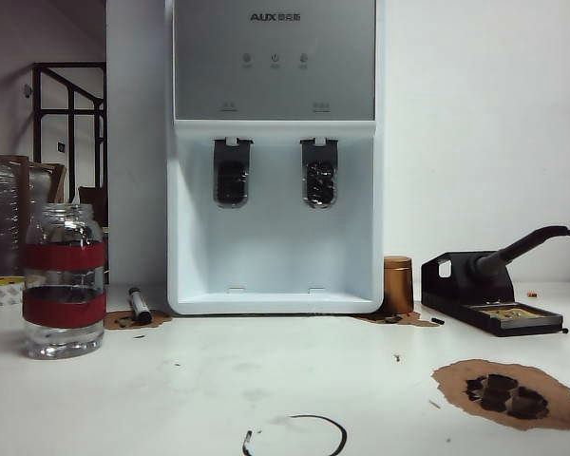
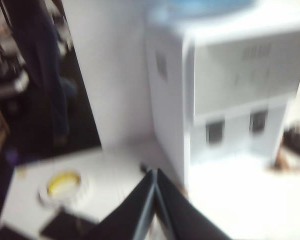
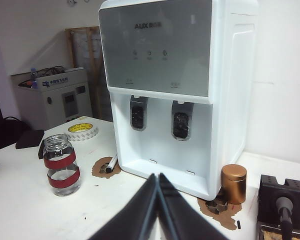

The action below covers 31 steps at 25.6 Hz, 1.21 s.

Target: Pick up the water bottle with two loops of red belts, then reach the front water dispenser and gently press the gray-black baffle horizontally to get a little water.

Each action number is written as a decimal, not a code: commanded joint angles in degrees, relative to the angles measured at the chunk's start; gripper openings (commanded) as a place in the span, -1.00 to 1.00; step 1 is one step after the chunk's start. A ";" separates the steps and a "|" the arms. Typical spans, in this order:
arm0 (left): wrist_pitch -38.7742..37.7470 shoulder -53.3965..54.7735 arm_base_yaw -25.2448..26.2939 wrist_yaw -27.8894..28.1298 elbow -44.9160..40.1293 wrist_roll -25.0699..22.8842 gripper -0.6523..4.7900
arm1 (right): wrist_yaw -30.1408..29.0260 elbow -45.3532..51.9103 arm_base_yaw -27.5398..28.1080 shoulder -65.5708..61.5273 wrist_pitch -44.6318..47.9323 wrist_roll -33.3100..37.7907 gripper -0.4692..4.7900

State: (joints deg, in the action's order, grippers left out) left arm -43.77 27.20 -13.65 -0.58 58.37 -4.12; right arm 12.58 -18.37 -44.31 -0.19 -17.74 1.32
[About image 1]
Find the clear bottle with red bands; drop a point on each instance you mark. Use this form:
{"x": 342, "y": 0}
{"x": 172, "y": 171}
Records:
{"x": 64, "y": 285}

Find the white water dispenser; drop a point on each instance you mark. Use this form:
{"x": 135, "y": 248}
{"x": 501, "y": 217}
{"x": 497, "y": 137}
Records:
{"x": 275, "y": 247}

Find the grey dispenser lever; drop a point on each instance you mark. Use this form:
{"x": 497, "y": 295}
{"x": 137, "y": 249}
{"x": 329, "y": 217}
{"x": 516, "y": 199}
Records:
{"x": 233, "y": 161}
{"x": 319, "y": 159}

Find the gold cylindrical canister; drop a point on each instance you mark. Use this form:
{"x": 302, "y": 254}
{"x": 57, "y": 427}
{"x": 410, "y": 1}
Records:
{"x": 399, "y": 285}

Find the black and white marker pen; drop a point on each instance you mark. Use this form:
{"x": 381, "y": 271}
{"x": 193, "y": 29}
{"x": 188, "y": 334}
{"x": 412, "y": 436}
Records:
{"x": 140, "y": 309}

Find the small black stick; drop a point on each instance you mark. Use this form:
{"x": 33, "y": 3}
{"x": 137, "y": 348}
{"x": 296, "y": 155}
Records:
{"x": 437, "y": 320}

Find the black soldering iron stand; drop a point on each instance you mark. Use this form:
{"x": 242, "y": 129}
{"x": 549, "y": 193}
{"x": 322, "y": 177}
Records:
{"x": 451, "y": 294}

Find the dark brown chair back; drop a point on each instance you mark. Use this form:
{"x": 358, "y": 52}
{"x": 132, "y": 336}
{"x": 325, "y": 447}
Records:
{"x": 95, "y": 204}

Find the black soldering iron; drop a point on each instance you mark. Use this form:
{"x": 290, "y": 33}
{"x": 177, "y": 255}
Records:
{"x": 496, "y": 263}

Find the black foam scrap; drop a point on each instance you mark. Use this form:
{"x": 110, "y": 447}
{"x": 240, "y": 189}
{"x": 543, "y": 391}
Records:
{"x": 527, "y": 404}

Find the small plastic-wrapped wooden frame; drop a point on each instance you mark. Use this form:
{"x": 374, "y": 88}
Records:
{"x": 43, "y": 183}

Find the black metal window frame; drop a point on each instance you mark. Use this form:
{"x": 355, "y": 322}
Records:
{"x": 37, "y": 119}

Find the large plastic-wrapped wooden frame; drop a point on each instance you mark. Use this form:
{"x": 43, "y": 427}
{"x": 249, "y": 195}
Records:
{"x": 0, "y": 214}

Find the grey round wall sensor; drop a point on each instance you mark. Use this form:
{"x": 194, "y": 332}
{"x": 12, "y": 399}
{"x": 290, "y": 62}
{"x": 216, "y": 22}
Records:
{"x": 27, "y": 90}

